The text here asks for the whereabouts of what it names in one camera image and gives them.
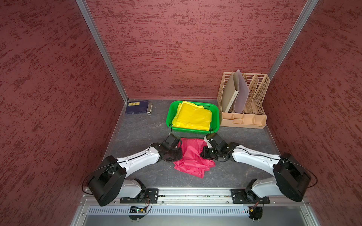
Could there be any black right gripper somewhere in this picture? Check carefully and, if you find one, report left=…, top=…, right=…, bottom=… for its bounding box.
left=199, top=146, right=221, bottom=160

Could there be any magenta raincoat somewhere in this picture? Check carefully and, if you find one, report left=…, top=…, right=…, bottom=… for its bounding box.
left=174, top=138, right=216, bottom=179

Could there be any plain yellow raincoat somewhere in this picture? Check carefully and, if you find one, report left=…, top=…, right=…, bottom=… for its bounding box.
left=172, top=101, right=212, bottom=131

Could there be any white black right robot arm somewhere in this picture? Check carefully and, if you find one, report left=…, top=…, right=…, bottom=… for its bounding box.
left=200, top=133, right=313, bottom=205

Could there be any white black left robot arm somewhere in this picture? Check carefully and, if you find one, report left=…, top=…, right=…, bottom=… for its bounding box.
left=81, top=134, right=183, bottom=207

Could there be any green plastic basket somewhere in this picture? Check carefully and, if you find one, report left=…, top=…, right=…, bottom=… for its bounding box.
left=166, top=101, right=220, bottom=135

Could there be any beige desk file organizer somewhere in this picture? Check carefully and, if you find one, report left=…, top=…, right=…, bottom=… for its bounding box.
left=217, top=73, right=270, bottom=129

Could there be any dark blue book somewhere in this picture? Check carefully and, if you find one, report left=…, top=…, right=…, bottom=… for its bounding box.
left=125, top=100, right=149, bottom=115

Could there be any white binder folder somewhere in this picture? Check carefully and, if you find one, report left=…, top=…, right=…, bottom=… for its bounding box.
left=221, top=72, right=239, bottom=113

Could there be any lilac plastic folder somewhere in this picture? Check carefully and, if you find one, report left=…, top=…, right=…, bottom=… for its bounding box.
left=233, top=70, right=249, bottom=113

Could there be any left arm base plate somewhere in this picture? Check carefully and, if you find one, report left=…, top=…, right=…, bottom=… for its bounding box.
left=120, top=188, right=159, bottom=204

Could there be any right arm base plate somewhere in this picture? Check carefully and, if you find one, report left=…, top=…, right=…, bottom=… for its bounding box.
left=231, top=189, right=270, bottom=205

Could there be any aluminium front rail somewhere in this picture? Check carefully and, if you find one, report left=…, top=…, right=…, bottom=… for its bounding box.
left=71, top=187, right=320, bottom=226

